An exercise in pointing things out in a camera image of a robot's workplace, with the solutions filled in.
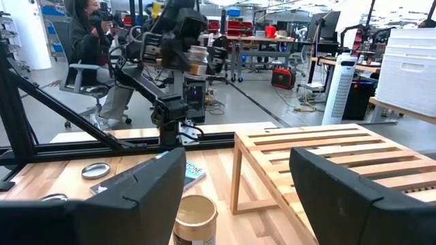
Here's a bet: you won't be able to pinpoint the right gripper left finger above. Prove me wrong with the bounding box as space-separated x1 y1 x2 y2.
0 146 187 245

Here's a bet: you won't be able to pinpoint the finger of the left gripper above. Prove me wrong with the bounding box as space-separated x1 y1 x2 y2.
162 39 191 71

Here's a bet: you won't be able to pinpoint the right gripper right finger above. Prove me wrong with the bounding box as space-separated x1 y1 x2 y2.
289 146 436 245

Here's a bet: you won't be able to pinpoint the tan-lid spice jar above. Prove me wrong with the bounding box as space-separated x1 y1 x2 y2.
172 194 219 245

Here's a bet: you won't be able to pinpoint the wooden slatted shelf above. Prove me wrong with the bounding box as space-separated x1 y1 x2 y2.
230 122 436 245

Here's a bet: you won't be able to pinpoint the black computer tower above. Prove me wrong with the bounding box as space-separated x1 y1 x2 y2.
183 77 207 123

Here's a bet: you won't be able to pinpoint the silver tin lower left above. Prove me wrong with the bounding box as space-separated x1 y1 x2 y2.
80 162 112 180

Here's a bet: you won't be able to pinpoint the grey-legged background table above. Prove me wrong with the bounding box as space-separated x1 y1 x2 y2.
200 33 296 83

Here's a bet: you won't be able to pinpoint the person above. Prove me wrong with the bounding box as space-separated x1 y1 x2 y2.
64 0 136 130

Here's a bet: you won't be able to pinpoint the grey office chair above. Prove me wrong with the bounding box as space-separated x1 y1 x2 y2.
59 20 134 129

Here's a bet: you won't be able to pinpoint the blue Yellowstone book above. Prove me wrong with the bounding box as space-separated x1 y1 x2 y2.
90 151 208 195

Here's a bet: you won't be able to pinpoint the red black floor device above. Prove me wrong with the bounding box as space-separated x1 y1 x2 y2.
271 67 297 90

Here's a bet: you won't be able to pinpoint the wooden desk grey legs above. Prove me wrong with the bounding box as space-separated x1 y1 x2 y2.
369 97 436 125

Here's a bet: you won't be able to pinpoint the black monitor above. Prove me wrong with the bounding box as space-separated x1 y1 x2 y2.
306 11 341 42

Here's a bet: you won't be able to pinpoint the white pillar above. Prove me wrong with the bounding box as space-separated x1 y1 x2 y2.
0 0 52 71

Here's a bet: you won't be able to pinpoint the white foam box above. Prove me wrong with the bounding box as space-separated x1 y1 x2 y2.
375 27 436 118

